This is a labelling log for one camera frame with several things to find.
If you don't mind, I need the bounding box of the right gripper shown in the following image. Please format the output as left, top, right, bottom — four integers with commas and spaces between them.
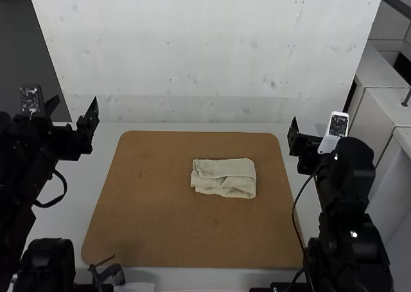
288, 116, 331, 174

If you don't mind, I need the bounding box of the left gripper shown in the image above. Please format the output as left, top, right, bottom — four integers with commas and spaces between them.
44, 95, 100, 162

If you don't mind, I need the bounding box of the pale towel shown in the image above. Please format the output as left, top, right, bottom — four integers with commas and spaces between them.
188, 157, 258, 200

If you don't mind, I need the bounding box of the white cabinet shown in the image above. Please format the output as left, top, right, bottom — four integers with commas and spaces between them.
342, 38, 411, 241

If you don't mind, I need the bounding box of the cork mat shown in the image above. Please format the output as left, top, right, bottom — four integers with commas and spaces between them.
80, 130, 304, 269

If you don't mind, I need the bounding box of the black clamp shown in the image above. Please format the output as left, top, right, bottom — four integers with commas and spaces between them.
88, 254, 127, 289

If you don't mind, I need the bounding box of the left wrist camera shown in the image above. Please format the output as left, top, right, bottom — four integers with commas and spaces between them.
19, 85, 44, 116

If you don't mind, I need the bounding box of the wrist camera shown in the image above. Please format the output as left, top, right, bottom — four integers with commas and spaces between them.
317, 111, 349, 154
19, 85, 44, 116

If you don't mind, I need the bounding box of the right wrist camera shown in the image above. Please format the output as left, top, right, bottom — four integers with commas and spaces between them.
317, 111, 349, 154

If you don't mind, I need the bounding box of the black cable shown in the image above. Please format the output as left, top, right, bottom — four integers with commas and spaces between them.
33, 171, 68, 209
291, 152, 338, 273

